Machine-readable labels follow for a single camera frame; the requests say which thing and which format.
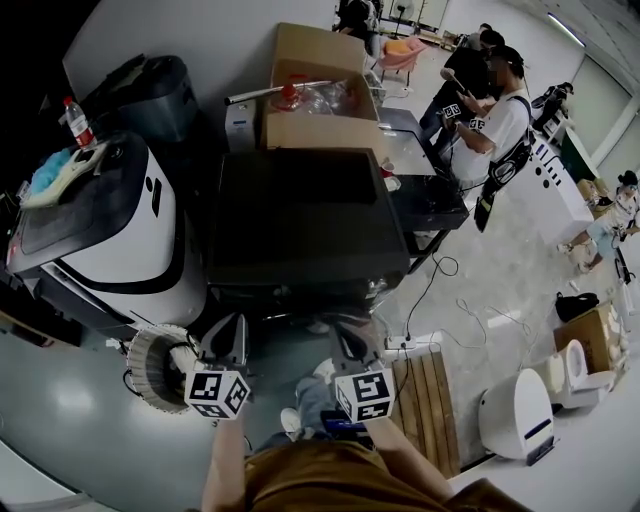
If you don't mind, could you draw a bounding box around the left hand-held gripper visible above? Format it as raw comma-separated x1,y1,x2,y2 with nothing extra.
184,312,252,423

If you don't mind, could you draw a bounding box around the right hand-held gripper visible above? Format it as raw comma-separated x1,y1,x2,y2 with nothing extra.
328,319,397,424

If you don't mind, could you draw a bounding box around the person's right forearm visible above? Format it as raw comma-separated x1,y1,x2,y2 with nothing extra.
360,415,454,499

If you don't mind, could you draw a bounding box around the person's left forearm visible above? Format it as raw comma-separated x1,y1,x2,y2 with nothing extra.
199,415,247,512

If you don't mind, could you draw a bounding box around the white power strip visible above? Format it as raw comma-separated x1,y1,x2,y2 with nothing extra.
383,334,420,352

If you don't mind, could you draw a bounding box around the person's jeans leg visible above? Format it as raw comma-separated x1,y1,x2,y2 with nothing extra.
254,374,337,451

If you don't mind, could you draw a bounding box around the dark blue waist device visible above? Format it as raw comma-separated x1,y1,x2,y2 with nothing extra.
318,409,369,437

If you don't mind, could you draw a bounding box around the wooden pallet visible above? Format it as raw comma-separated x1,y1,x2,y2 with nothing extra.
390,348,462,480

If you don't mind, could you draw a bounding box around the person's brown shirt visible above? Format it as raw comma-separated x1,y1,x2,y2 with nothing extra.
187,439,529,512

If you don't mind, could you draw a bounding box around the white and black appliance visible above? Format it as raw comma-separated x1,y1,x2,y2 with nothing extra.
5,129,210,334

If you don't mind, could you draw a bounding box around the black table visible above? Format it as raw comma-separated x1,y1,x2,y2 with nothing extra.
377,106,470,275

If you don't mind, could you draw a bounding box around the white rounded appliance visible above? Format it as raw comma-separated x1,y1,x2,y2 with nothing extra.
478,367,557,469

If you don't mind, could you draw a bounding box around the small white appliance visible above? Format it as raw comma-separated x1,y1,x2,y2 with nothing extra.
224,101,267,152

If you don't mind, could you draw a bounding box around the large cardboard box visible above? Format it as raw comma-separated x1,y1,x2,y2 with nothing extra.
260,21,389,152

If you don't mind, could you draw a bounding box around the black bag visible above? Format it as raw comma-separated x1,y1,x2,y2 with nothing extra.
553,291,601,324

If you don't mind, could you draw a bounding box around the white toilet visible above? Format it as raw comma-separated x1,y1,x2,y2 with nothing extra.
545,338,617,410

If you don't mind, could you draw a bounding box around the brown cardboard box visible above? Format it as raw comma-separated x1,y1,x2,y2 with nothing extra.
551,301,627,377

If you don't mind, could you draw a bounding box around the blue fluffy cloth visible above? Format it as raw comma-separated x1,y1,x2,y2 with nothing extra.
31,149,77,195

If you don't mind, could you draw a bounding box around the metal pipe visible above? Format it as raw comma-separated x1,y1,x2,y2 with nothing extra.
223,77,332,107

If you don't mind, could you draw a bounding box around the clear red cap jug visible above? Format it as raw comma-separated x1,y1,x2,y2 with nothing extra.
272,74,307,112

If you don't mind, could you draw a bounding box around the black glossy appliance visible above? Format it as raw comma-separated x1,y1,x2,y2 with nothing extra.
78,53,202,147

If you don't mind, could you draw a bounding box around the clear red label water bottle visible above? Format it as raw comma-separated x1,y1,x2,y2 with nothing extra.
60,95,99,151

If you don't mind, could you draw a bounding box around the tall white appliance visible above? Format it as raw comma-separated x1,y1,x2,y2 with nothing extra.
518,128,597,242

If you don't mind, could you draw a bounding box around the pink chair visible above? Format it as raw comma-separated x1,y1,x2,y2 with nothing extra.
375,36,427,84

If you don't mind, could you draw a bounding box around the dark green board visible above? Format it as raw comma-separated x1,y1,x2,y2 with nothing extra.
559,126,602,184

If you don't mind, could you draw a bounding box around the standing fan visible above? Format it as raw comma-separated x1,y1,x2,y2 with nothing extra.
388,0,417,40

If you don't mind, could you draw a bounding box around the grey ribbed hose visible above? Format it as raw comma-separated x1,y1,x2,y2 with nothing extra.
122,323,202,417

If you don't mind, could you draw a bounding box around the black cable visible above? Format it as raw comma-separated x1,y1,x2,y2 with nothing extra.
403,255,460,341

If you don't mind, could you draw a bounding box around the white cable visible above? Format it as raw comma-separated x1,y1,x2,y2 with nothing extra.
455,297,544,364

